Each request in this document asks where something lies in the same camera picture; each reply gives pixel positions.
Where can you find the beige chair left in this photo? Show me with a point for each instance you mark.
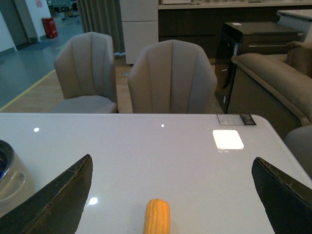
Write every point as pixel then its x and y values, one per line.
pixel 85 68

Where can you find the grey brown sofa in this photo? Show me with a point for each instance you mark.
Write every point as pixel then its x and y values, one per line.
pixel 276 87

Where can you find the grey chair at table end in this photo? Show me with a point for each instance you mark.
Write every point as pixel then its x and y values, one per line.
pixel 299 143

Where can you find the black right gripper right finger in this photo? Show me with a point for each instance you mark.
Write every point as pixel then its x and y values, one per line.
pixel 287 202

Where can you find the cream electric cooking pot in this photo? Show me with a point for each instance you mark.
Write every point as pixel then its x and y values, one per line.
pixel 16 183

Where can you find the dark kitchen counter cabinet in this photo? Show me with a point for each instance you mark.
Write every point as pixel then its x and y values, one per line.
pixel 202 26

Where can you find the table label sticker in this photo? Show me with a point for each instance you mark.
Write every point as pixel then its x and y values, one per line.
pixel 235 119

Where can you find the red bin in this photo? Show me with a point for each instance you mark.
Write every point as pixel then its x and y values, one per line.
pixel 49 27

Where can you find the beige chair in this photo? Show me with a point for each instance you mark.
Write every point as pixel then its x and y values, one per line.
pixel 172 77
pixel 85 68

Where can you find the yellow corn cob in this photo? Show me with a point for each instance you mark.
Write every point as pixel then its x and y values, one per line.
pixel 157 217

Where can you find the beige chair right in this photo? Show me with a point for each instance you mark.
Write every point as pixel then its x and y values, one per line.
pixel 172 77

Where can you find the white tall cabinet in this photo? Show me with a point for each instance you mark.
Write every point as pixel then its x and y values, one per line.
pixel 139 25

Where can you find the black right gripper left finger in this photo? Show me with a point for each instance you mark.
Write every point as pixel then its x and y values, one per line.
pixel 56 208

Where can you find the black appliance box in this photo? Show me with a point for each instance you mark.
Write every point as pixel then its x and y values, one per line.
pixel 247 37

